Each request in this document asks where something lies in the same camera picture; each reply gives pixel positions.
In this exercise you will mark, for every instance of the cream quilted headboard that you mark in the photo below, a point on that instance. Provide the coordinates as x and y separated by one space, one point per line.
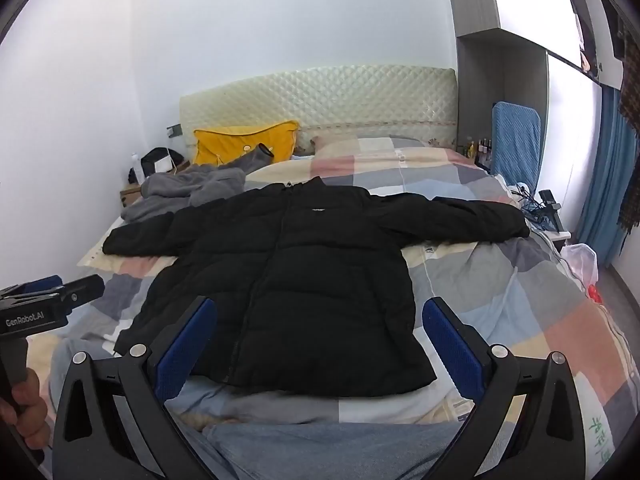
350 100

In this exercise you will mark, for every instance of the wooden nightstand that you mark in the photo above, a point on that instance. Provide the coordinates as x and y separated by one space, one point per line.
130 196

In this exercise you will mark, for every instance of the grey hoodie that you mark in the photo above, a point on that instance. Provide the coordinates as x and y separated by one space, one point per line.
200 185

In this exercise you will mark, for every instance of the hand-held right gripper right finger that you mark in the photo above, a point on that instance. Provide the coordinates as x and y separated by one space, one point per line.
450 345

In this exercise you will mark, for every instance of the blue curtain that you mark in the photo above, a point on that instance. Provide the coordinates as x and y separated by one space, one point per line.
605 185

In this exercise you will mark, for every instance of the grey wardrobe frame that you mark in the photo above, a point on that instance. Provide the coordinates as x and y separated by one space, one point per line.
470 85

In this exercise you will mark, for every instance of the person's left hand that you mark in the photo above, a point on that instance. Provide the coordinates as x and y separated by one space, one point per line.
30 405

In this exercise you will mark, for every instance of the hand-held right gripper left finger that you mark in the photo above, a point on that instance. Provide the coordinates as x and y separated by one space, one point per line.
187 342

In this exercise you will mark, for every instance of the yellow pillow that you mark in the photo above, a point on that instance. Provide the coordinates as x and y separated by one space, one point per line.
235 145

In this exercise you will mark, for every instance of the checkered pastel quilt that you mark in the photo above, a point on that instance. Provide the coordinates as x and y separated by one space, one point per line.
500 300

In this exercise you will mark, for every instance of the white plastic bag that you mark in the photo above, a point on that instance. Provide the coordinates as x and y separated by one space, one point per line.
580 260

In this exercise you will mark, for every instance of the row of small bottles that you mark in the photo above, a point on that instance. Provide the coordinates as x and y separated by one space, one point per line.
477 149

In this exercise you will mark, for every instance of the white side table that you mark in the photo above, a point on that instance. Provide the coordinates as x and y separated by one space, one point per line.
559 236

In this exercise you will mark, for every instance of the blue towel on chair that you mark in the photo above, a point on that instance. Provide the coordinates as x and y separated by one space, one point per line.
515 145

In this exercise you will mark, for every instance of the black bag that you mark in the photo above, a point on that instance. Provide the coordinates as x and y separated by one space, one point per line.
150 157

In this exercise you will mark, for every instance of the black stand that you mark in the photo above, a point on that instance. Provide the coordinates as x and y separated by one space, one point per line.
550 205

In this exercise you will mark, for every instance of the person's blue jeans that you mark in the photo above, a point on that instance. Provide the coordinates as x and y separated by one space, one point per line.
325 452

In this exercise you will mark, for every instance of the red object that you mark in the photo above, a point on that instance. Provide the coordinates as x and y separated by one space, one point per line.
593 293

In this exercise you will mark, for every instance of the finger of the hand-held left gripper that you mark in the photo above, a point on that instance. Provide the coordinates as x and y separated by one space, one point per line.
42 285
82 292

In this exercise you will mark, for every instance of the black puffer jacket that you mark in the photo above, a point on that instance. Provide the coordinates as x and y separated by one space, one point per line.
325 285

